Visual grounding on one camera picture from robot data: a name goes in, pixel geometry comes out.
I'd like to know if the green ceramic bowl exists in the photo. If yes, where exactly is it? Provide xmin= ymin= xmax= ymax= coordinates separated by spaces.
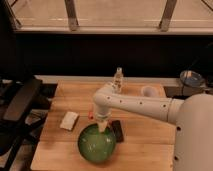
xmin=78 ymin=124 xmax=116 ymax=164

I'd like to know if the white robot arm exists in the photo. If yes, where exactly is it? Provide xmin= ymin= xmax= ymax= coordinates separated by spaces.
xmin=93 ymin=83 xmax=213 ymax=171

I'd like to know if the black rectangular block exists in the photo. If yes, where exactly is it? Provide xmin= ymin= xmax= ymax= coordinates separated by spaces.
xmin=111 ymin=120 xmax=124 ymax=142

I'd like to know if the orange carrot toy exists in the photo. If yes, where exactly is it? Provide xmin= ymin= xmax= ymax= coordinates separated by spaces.
xmin=88 ymin=112 xmax=94 ymax=119

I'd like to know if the white sponge block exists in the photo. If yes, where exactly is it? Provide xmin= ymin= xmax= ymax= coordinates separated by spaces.
xmin=60 ymin=111 xmax=79 ymax=131

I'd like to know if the clear small bottle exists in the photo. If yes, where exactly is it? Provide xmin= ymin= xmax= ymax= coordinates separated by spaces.
xmin=113 ymin=67 xmax=123 ymax=93

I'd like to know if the black office chair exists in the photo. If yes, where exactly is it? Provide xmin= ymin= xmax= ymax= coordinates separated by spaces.
xmin=0 ymin=78 xmax=51 ymax=171

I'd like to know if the blue round dish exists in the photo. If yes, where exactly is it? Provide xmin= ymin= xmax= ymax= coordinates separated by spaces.
xmin=180 ymin=70 xmax=204 ymax=87

